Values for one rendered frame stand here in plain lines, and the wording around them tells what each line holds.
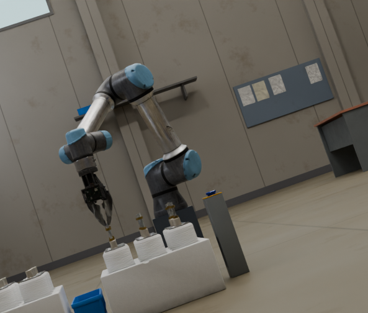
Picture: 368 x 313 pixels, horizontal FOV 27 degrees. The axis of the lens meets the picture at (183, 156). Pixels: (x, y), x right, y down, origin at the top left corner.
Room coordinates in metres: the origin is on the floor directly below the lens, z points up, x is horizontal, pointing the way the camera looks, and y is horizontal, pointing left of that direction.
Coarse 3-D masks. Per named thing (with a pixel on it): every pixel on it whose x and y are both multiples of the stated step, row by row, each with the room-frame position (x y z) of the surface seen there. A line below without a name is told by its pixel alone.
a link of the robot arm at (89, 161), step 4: (88, 156) 2.70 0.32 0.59; (92, 156) 2.71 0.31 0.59; (80, 160) 2.69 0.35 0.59; (84, 160) 2.69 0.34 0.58; (88, 160) 2.69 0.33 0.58; (92, 160) 2.71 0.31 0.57; (76, 164) 2.70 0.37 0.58; (80, 164) 2.69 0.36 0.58; (84, 164) 2.69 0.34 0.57; (88, 164) 2.69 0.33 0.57; (92, 164) 2.70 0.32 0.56; (76, 168) 2.71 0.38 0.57; (80, 168) 2.69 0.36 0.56; (84, 168) 2.69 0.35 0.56; (88, 168) 2.69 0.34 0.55
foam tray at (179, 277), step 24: (144, 264) 2.55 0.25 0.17; (168, 264) 2.56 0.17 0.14; (192, 264) 2.57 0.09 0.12; (216, 264) 2.58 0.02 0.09; (120, 288) 2.54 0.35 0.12; (144, 288) 2.55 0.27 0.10; (168, 288) 2.56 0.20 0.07; (192, 288) 2.57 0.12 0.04; (216, 288) 2.58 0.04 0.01; (120, 312) 2.54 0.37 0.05; (144, 312) 2.55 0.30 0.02
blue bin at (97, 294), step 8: (80, 296) 2.91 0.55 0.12; (88, 296) 2.91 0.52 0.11; (96, 296) 2.62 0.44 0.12; (72, 304) 2.62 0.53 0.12; (80, 304) 2.62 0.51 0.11; (88, 304) 2.62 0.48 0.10; (96, 304) 2.63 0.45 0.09; (104, 304) 2.68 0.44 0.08; (80, 312) 2.62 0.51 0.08; (88, 312) 2.62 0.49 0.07; (96, 312) 2.63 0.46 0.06; (104, 312) 2.63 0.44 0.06
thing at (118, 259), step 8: (120, 248) 2.58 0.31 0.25; (128, 248) 2.61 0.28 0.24; (104, 256) 2.60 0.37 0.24; (112, 256) 2.58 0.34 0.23; (120, 256) 2.58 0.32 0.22; (128, 256) 2.60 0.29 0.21; (112, 264) 2.58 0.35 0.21; (120, 264) 2.58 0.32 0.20; (128, 264) 2.59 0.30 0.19; (112, 272) 2.59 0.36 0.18
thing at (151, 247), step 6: (156, 234) 2.63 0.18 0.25; (144, 240) 2.59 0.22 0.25; (150, 240) 2.59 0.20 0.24; (156, 240) 2.60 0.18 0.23; (162, 240) 2.63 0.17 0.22; (138, 246) 2.60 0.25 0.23; (144, 246) 2.59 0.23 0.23; (150, 246) 2.59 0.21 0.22; (156, 246) 2.60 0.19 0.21; (162, 246) 2.61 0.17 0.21; (138, 252) 2.61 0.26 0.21; (144, 252) 2.59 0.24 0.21; (150, 252) 2.59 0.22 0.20; (156, 252) 2.59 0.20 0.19; (162, 252) 2.61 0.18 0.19; (144, 258) 2.60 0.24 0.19; (150, 258) 2.59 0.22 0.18
